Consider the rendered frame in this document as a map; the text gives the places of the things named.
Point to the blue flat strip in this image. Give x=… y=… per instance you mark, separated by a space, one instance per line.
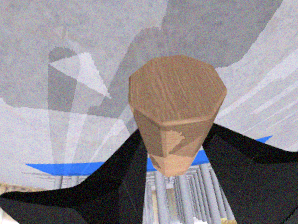
x=88 y=168

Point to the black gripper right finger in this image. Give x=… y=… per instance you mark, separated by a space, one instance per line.
x=260 y=182

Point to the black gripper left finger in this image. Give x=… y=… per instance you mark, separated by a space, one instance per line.
x=113 y=194

